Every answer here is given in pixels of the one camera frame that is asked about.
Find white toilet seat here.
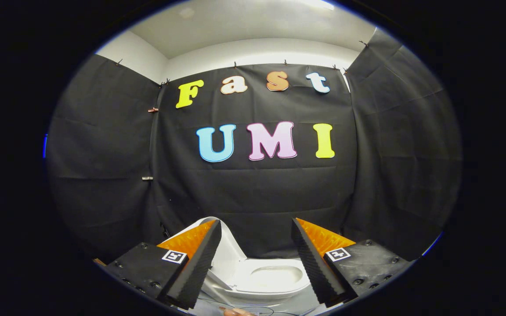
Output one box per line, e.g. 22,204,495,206
234,258,311,295

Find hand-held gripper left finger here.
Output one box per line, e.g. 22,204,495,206
105,219,222,310

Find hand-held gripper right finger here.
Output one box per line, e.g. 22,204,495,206
291,218,413,309

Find black backdrop cloth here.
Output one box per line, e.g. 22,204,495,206
47,29,462,264

